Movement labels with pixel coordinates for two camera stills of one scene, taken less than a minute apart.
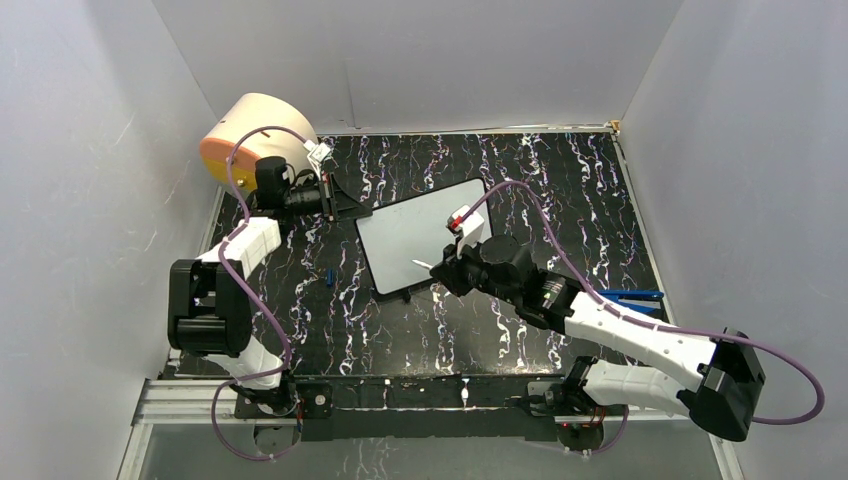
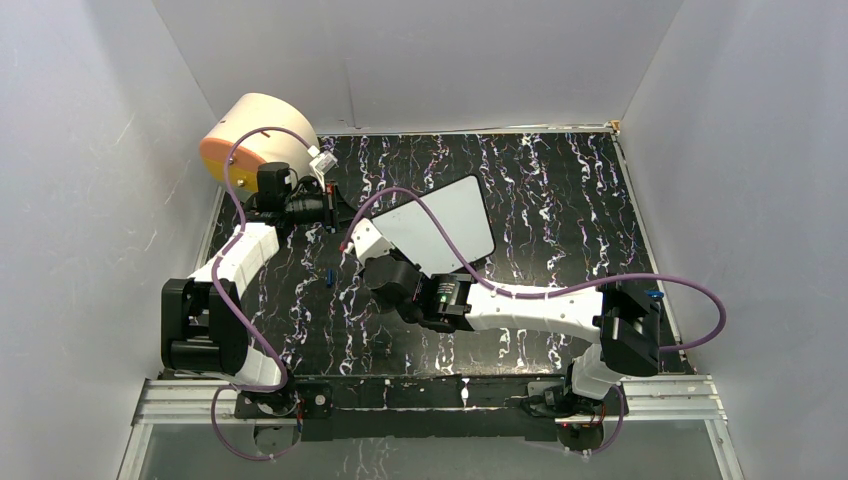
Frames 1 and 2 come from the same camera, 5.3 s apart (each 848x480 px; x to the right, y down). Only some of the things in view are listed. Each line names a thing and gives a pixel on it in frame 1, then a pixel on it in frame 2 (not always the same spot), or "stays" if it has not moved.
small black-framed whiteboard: x=415 y=229 stays
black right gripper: x=449 y=271 → x=367 y=261
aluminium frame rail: x=190 y=402 stays
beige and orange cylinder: x=254 y=110 stays
